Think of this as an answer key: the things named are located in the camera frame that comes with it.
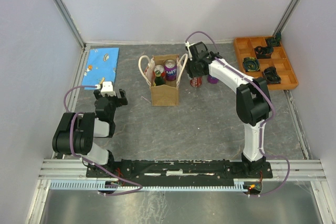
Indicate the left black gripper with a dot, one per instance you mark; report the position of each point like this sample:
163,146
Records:
120,101

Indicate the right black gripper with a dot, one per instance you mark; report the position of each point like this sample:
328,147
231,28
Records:
189,64

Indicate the red Coca-Cola can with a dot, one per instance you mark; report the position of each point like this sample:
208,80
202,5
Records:
160,69
196,81

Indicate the purple Fanta can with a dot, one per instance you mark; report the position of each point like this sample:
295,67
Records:
212,80
170,70

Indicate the green glass bottle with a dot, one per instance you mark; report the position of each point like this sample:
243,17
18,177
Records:
158,80

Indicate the burlap canvas bag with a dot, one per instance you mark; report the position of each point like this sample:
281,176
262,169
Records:
167,94

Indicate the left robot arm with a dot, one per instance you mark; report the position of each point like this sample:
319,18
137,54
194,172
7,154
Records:
75,135

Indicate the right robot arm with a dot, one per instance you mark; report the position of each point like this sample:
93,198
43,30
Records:
252,98

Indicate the blue patterned cloth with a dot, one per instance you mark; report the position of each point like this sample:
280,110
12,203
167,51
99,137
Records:
101,66

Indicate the blue yellow rolled sock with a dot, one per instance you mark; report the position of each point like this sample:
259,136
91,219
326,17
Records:
251,64

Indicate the dark rolled sock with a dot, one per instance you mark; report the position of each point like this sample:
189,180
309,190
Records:
263,52

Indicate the black rolled sock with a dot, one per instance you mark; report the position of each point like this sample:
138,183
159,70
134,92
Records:
271,76

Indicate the teal rolled sock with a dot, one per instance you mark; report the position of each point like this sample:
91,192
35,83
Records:
275,40

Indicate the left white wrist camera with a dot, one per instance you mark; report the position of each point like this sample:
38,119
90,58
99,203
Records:
106,88

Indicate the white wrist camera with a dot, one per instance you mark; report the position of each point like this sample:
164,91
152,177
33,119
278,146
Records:
106,88
187,47

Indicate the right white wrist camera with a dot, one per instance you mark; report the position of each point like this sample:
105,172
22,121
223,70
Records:
187,47

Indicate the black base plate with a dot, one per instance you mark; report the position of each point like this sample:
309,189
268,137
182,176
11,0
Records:
190,173

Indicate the aluminium frame rail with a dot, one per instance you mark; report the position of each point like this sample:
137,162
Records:
300,170

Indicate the light blue cable duct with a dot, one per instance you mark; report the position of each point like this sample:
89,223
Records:
101,185

